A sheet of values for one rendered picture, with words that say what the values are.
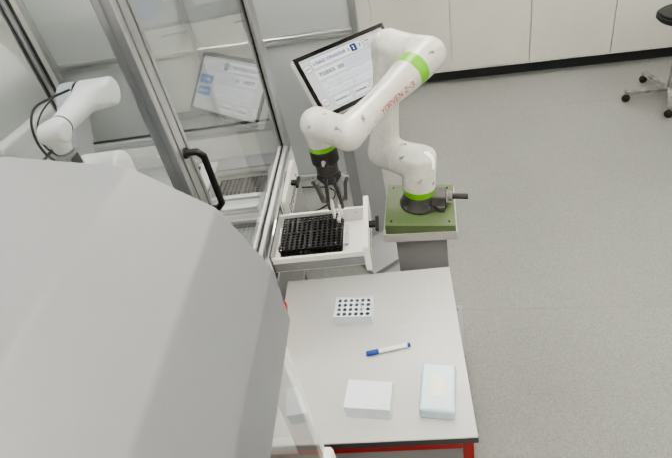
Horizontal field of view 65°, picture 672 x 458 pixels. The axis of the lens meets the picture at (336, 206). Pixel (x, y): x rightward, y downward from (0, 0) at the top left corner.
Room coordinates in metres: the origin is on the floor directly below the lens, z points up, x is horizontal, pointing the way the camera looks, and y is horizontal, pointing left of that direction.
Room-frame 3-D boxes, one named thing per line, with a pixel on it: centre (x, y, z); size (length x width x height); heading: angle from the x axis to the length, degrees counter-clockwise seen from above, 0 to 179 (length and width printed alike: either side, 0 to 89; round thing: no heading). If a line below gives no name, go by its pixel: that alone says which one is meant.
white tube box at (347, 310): (1.19, 0.02, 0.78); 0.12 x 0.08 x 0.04; 76
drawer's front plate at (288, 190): (1.82, 0.17, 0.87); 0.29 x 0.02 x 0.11; 170
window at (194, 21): (1.55, 0.25, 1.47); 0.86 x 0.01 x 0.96; 170
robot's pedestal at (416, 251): (1.64, -0.32, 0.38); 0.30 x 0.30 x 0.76; 75
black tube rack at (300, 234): (1.49, 0.11, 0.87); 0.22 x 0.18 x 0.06; 80
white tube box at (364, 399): (0.85, 0.03, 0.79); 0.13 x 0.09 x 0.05; 72
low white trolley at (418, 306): (1.05, 0.00, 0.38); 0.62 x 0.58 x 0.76; 170
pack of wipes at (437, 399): (0.84, -0.16, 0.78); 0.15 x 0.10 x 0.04; 161
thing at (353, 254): (1.49, 0.12, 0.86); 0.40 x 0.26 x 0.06; 80
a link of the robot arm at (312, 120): (1.50, 0.00, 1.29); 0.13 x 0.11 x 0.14; 39
